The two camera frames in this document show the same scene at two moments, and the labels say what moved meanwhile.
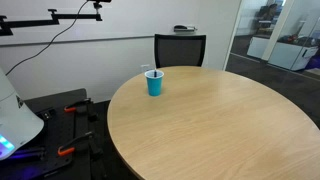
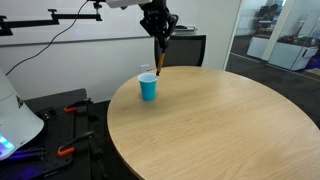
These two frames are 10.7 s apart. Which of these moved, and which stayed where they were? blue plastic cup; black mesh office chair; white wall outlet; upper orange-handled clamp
Moved: blue plastic cup
Stayed: upper orange-handled clamp; black mesh office chair; white wall outlet
